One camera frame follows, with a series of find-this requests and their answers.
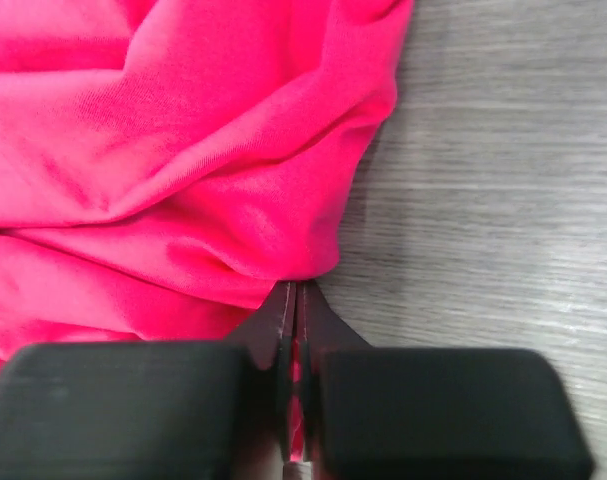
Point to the pink t shirt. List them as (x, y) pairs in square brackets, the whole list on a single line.
[(164, 163)]

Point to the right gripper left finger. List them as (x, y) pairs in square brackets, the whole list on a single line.
[(197, 409)]

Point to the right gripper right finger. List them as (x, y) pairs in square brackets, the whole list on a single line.
[(430, 413)]

